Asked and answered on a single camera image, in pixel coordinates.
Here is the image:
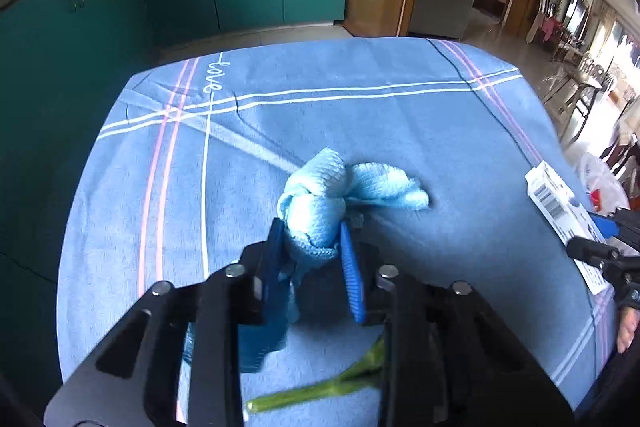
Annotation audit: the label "white plastic bag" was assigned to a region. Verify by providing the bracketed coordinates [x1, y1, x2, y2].
[564, 143, 630, 216]

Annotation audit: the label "white toothpaste box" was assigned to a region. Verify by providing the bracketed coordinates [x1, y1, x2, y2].
[524, 159, 615, 297]

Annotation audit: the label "light blue knotted cloth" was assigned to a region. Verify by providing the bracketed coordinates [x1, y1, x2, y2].
[182, 146, 432, 375]

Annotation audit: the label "green kitchen base cabinets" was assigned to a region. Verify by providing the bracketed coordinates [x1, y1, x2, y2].
[1, 0, 345, 407]

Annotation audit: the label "person's hand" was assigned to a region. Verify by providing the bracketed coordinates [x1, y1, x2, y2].
[616, 307, 640, 353]

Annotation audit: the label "blue striped tablecloth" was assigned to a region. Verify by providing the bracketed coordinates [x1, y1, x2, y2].
[56, 38, 617, 407]

